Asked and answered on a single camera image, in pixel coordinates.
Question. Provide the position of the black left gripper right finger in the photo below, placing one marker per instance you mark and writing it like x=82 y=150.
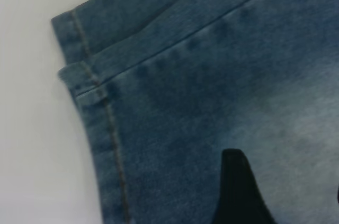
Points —
x=338 y=195

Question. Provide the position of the white tablecloth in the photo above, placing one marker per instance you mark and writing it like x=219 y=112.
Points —
x=26 y=128

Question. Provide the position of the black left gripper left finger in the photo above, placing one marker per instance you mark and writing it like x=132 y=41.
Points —
x=238 y=197

